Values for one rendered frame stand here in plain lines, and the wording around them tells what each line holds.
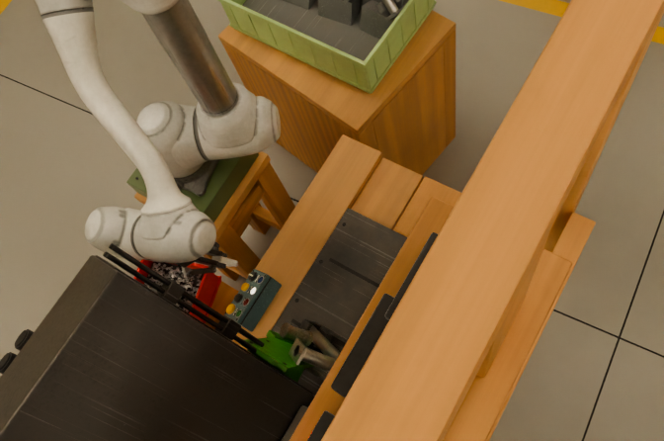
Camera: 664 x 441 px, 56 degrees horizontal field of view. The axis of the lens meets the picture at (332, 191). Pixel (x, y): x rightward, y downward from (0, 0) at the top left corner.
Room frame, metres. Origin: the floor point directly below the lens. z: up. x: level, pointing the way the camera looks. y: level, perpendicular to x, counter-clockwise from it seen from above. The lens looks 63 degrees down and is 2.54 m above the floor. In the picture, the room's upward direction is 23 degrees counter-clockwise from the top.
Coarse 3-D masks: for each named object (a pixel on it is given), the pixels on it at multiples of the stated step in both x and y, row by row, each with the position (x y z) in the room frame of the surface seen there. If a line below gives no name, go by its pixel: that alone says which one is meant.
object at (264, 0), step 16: (256, 0) 1.67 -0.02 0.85; (272, 0) 1.64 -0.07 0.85; (272, 16) 1.57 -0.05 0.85; (288, 16) 1.54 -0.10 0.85; (304, 16) 1.51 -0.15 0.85; (320, 16) 1.48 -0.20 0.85; (304, 32) 1.45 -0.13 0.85; (320, 32) 1.42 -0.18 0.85; (336, 32) 1.39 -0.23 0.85; (352, 32) 1.37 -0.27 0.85; (352, 48) 1.30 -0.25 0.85; (368, 48) 1.28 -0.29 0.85
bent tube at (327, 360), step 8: (312, 328) 0.44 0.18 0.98; (320, 336) 0.41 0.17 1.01; (296, 344) 0.36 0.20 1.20; (320, 344) 0.39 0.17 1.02; (328, 344) 0.38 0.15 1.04; (296, 352) 0.35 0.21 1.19; (304, 352) 0.33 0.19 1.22; (312, 352) 0.33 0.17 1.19; (328, 352) 0.35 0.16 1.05; (336, 352) 0.34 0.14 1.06; (296, 360) 0.33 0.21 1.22; (304, 360) 0.32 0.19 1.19; (312, 360) 0.32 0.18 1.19; (320, 360) 0.32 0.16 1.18; (328, 360) 0.31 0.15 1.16; (320, 368) 0.30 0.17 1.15; (328, 368) 0.30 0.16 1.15
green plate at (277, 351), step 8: (256, 344) 0.38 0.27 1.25; (264, 344) 0.38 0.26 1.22; (272, 344) 0.39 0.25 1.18; (280, 344) 0.39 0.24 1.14; (288, 344) 0.40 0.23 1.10; (256, 352) 0.36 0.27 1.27; (264, 352) 0.35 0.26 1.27; (272, 352) 0.36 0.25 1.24; (280, 352) 0.36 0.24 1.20; (288, 352) 0.36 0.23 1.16; (264, 360) 0.34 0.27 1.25; (272, 360) 0.33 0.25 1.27; (280, 360) 0.33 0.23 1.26; (288, 360) 0.33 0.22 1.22; (280, 368) 0.31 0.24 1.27; (288, 368) 0.31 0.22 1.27; (296, 368) 0.31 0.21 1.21; (304, 368) 0.32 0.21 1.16; (288, 376) 0.31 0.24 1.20; (296, 376) 0.31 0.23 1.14
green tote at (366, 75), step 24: (240, 0) 1.68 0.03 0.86; (432, 0) 1.37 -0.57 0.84; (240, 24) 1.59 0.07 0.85; (264, 24) 1.48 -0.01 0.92; (408, 24) 1.28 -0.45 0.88; (288, 48) 1.42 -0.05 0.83; (312, 48) 1.32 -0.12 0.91; (336, 48) 1.24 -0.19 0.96; (384, 48) 1.21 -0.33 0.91; (336, 72) 1.25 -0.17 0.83; (360, 72) 1.17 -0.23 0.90; (384, 72) 1.19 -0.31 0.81
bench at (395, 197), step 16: (384, 160) 0.85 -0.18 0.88; (384, 176) 0.81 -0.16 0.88; (400, 176) 0.79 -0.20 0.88; (416, 176) 0.77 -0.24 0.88; (368, 192) 0.78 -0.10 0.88; (384, 192) 0.76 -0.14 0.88; (400, 192) 0.74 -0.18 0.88; (416, 192) 0.72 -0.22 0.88; (432, 192) 0.70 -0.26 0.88; (448, 192) 0.68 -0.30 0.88; (352, 208) 0.75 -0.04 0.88; (368, 208) 0.73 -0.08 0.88; (384, 208) 0.71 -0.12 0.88; (400, 208) 0.69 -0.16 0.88; (416, 208) 0.67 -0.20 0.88; (384, 224) 0.67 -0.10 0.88; (400, 224) 0.65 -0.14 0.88
